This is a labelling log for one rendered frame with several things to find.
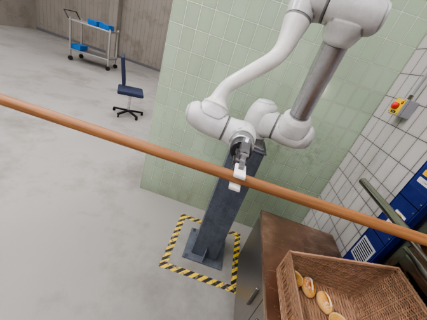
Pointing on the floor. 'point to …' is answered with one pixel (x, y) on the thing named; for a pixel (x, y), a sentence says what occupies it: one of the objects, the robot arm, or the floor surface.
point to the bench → (272, 263)
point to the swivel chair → (128, 91)
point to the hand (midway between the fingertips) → (237, 176)
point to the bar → (392, 215)
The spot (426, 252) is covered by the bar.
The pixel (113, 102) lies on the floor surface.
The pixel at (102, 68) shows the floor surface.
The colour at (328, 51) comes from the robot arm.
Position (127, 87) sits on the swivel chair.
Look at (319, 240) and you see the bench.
